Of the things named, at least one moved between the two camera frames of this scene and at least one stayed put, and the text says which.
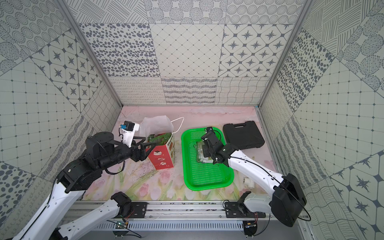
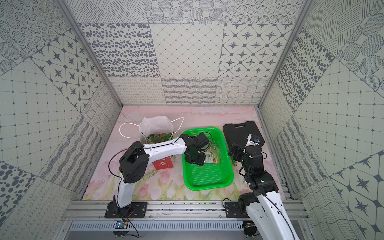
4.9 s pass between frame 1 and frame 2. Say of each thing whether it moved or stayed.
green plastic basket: stayed
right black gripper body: moved
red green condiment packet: stayed
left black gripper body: moved
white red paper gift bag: stayed
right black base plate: stayed
